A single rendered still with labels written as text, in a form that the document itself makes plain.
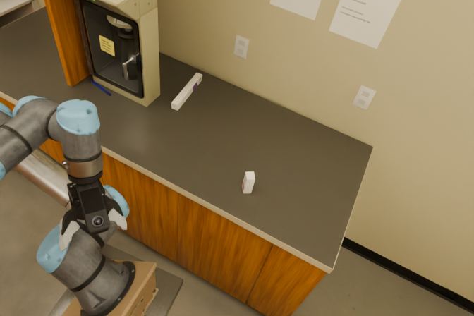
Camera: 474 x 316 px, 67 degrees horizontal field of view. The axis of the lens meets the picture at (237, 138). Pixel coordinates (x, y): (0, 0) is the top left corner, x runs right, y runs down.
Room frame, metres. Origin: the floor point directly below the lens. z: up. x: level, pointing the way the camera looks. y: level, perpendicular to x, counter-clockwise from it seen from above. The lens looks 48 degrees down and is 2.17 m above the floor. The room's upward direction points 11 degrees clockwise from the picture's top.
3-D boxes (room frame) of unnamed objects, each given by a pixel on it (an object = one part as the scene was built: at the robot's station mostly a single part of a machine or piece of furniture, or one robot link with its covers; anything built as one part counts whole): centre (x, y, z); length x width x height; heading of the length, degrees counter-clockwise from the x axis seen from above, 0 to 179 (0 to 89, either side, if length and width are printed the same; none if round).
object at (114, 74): (1.25, 0.61, 1.19); 0.30 x 0.01 x 0.40; 71
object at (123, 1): (1.20, 0.62, 1.46); 0.32 x 0.11 x 0.10; 71
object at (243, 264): (1.26, 0.42, 0.45); 2.05 x 0.67 x 0.90; 71
